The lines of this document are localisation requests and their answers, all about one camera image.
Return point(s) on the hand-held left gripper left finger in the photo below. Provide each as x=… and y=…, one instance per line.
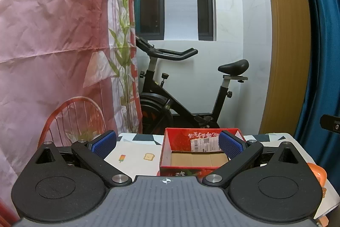
x=105, y=146

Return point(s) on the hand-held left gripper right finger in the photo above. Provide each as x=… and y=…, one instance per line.
x=231, y=146

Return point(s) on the red cardboard box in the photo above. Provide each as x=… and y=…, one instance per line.
x=180, y=139

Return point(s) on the printed white tablecloth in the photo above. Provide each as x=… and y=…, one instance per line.
x=132, y=148

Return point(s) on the orange rounded object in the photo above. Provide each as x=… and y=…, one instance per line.
x=317, y=173

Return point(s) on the blue curtain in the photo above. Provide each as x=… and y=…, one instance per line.
x=324, y=56

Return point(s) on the black exercise bike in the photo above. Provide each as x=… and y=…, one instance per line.
x=156, y=99

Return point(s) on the brown wooden board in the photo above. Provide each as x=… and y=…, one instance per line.
x=287, y=43

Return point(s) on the pink printed backdrop cloth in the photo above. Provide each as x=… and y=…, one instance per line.
x=53, y=30

